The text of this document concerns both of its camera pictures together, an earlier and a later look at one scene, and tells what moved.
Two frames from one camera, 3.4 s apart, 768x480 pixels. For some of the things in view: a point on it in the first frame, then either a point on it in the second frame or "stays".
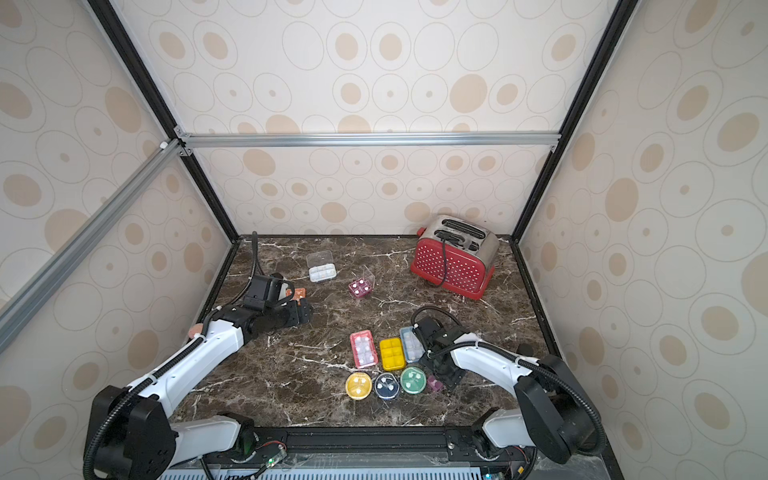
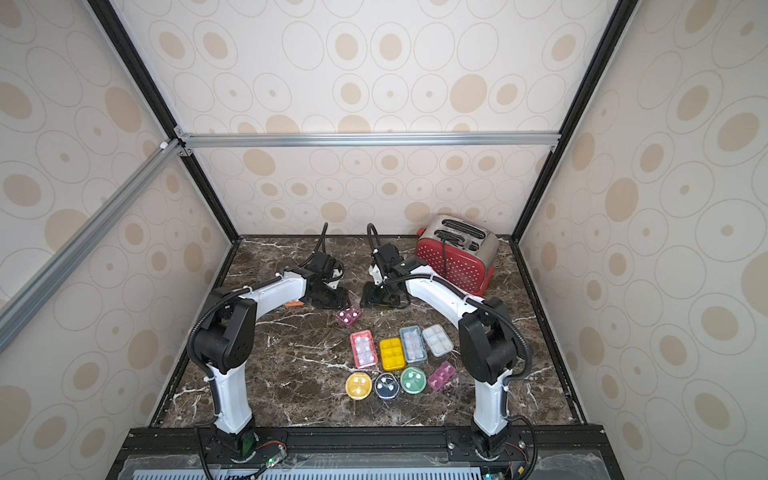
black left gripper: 298,315 to 342,300
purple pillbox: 360,288 to 349,315
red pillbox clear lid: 364,348 stays
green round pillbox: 413,380 stays
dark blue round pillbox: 386,385 stays
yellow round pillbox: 358,385 stays
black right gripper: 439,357 to 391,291
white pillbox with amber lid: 393,357 stays
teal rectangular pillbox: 412,345 stays
